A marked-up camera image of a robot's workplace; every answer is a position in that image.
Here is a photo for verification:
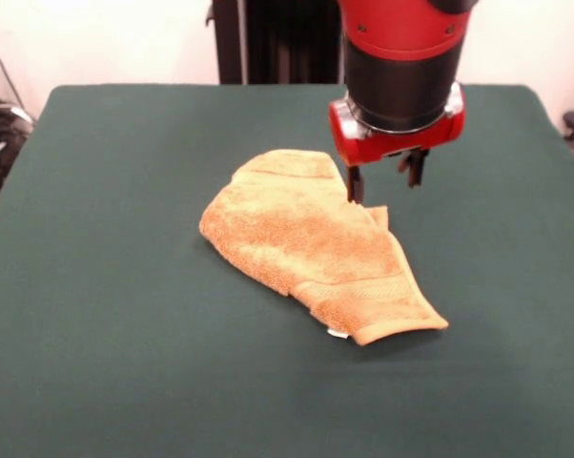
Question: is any dark green table cloth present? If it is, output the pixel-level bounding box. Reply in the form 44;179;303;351
0;84;574;458

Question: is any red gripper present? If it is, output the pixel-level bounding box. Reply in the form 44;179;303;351
328;82;467;205

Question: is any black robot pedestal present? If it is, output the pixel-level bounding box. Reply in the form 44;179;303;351
205;0;348;86

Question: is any black equipment with cables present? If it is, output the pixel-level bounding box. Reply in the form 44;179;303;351
0;37;36;198

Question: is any tan terry towel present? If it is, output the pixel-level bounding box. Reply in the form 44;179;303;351
198;148;449;347

